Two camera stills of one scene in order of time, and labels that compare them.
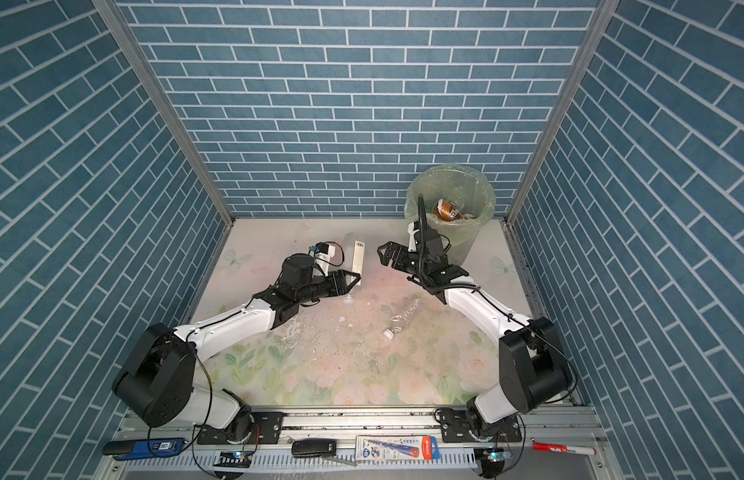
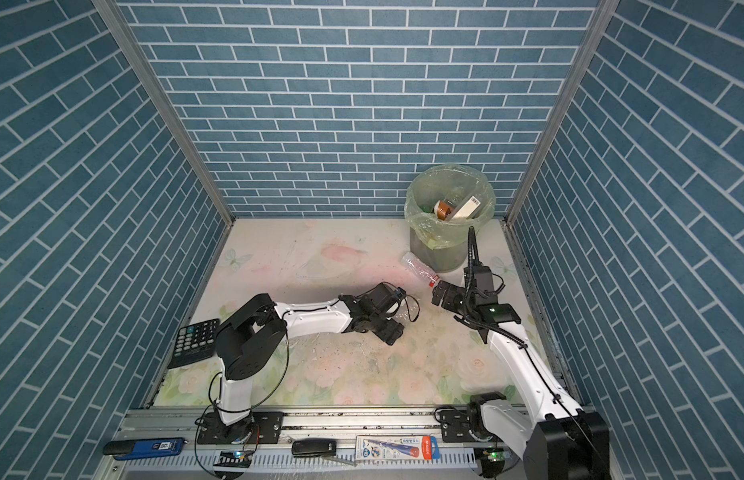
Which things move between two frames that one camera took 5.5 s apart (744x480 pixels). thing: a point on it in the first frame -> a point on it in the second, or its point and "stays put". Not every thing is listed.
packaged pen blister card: x=397 y=448 stays put
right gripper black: x=394 y=246 -> x=447 y=301
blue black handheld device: x=137 y=449 stays put
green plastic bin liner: x=459 y=200 stays put
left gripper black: x=340 y=288 -> x=394 y=331
